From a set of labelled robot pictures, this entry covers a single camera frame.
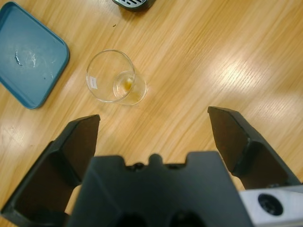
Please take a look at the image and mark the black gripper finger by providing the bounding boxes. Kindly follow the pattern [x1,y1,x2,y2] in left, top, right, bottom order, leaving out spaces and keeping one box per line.
[0,114,101,227]
[207,106,303,190]

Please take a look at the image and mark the clear glass cup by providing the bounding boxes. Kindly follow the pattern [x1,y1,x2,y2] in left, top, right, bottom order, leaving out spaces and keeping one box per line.
[85,49,147,105]

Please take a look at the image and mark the white capsule coffee machine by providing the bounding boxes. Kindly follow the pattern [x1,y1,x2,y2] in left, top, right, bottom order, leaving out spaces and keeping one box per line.
[111,0,157,12]

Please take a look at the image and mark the teal plastic tray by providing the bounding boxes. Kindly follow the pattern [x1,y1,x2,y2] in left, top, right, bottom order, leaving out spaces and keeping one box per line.
[0,1,71,110]

